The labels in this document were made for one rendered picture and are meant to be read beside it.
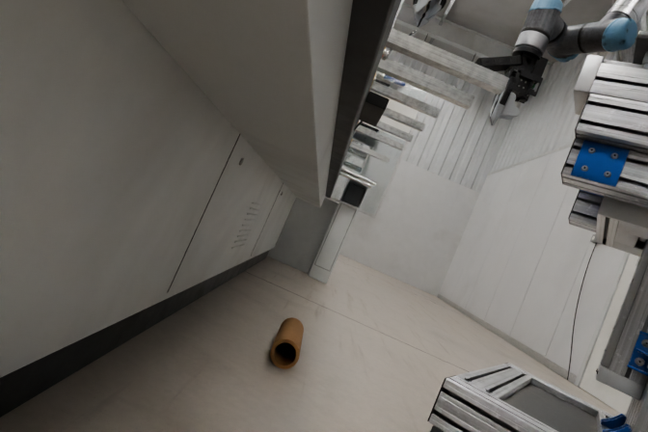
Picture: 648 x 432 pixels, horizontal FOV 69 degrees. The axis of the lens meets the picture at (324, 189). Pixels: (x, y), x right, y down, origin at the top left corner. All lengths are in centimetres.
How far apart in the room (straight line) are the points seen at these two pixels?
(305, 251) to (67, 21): 346
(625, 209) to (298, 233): 290
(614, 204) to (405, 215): 906
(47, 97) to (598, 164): 103
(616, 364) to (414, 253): 904
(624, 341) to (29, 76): 125
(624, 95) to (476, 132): 962
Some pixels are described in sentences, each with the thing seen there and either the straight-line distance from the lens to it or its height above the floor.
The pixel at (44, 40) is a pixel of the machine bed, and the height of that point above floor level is 45.
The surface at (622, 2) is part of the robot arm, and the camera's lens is 148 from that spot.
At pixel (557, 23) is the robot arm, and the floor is 112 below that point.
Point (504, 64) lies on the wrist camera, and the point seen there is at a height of 97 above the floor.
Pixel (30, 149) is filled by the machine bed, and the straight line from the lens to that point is 49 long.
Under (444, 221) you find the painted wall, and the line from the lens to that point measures 1037.
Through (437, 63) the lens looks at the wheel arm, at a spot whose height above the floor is 80.
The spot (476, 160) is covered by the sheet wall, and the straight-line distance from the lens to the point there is 1066.
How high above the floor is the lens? 40
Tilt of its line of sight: 4 degrees up
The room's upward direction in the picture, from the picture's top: 24 degrees clockwise
